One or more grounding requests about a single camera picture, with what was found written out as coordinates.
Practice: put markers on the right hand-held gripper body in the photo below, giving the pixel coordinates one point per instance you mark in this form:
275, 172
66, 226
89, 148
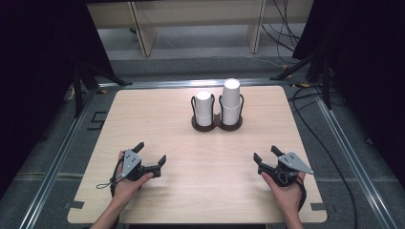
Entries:
291, 162

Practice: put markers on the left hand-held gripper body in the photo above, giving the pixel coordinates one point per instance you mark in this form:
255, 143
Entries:
130, 165

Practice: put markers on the tall white paper cup stack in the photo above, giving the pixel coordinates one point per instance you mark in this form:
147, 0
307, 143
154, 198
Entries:
230, 101

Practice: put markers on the short white paper cup stack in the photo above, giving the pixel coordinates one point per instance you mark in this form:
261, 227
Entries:
203, 108

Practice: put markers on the person's left hand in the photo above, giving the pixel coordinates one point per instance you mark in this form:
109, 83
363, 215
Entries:
125, 189

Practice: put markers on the person's right hand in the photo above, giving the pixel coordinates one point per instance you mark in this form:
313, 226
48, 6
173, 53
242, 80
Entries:
288, 195

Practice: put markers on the black metal stand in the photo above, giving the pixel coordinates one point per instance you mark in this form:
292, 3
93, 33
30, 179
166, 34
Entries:
325, 82
78, 92

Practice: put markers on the beige wooden desk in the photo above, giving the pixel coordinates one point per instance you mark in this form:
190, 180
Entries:
144, 31

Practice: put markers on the black curtain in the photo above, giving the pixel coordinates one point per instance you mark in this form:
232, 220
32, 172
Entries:
38, 79
366, 63

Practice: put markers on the metal floor rail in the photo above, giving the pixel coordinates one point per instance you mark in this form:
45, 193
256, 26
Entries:
178, 83
54, 168
356, 162

